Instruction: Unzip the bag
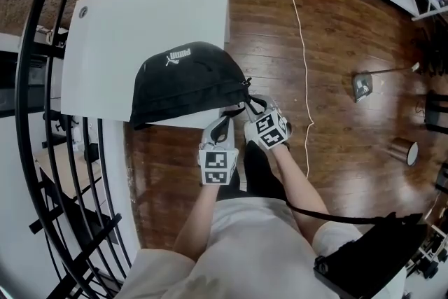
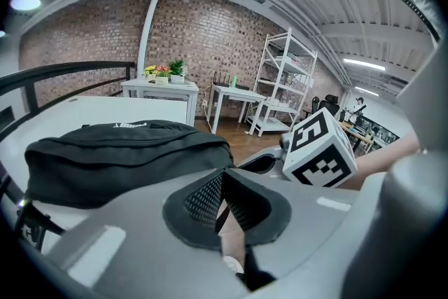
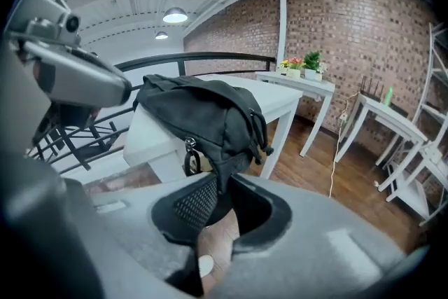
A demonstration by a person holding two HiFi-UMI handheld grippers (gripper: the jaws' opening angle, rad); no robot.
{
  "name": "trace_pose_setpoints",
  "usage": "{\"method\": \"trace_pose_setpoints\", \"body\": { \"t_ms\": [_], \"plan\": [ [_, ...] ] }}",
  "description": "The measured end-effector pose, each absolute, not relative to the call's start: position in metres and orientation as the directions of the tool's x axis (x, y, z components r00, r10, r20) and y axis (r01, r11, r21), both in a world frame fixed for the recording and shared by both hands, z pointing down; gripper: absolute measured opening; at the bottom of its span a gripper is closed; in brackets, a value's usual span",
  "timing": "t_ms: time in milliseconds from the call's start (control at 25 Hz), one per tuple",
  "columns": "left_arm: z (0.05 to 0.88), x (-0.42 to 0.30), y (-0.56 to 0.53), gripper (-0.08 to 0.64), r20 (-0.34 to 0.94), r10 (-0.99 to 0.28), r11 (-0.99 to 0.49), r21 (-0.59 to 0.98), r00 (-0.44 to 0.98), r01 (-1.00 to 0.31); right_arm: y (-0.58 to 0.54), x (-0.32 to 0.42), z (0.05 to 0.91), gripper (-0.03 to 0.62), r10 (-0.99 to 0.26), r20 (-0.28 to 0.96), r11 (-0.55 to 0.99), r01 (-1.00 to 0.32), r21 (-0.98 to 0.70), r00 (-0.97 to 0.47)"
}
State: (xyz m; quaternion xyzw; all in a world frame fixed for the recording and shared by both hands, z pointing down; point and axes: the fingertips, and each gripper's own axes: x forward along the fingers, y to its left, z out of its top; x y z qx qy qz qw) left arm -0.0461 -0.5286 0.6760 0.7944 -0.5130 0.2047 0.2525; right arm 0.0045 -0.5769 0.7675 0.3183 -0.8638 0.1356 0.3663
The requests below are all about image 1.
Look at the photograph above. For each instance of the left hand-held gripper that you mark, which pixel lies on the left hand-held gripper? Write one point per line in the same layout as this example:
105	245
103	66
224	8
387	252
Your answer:
217	164

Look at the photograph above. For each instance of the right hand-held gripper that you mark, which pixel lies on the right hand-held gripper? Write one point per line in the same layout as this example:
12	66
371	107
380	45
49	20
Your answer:
269	131

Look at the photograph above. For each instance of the black fabric bag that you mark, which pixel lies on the black fabric bag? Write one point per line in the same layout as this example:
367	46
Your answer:
182	87

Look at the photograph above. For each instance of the person's right forearm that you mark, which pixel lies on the person's right forearm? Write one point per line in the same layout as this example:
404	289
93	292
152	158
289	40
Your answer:
301	185

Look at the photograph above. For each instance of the person's left forearm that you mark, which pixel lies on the person's left forearm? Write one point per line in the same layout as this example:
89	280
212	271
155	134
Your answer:
199	217

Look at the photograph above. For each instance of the person's black trousers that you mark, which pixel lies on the person's black trousers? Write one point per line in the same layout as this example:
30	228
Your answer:
260	175

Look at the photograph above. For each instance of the person's white shirt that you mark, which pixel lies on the person's white shirt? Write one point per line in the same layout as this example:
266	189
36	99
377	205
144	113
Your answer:
252	255

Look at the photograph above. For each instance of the copper cylindrical bin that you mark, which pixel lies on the copper cylindrical bin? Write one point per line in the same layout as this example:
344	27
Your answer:
404	150

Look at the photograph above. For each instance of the black chair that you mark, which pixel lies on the black chair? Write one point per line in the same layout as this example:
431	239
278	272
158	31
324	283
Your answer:
437	112

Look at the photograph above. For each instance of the round grey table grommet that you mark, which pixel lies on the round grey table grommet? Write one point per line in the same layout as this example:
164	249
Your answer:
83	12

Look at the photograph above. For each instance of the black box device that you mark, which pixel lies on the black box device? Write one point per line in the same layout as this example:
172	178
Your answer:
378	259

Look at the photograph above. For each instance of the black metal railing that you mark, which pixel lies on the black metal railing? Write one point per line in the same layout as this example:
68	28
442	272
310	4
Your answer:
28	87

